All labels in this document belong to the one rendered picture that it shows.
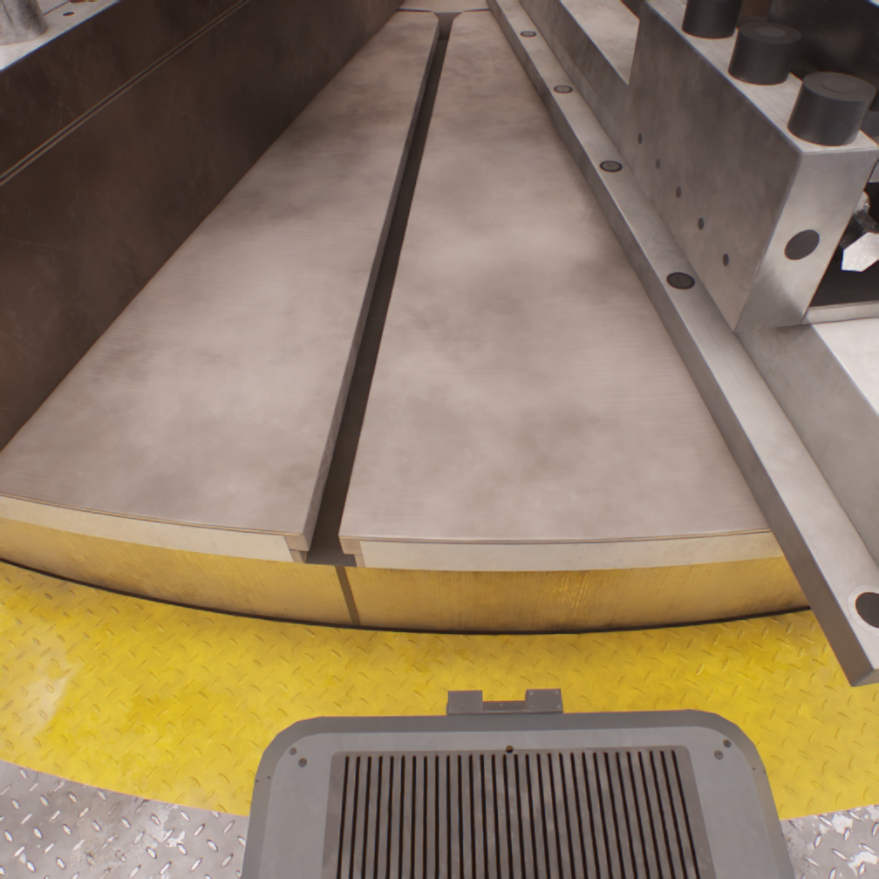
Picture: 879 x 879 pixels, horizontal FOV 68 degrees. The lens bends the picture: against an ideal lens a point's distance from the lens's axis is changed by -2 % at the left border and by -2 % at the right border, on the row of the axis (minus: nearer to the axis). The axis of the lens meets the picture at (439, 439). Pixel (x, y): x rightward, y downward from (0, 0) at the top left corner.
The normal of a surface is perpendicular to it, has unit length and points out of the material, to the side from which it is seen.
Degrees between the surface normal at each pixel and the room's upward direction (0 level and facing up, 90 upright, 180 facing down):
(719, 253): 90
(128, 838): 0
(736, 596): 90
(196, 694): 0
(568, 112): 0
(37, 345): 90
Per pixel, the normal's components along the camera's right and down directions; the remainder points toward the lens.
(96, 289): 0.96, 0.18
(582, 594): 0.01, 0.77
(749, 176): -0.99, 0.12
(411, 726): -0.03, -1.00
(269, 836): -0.04, -0.64
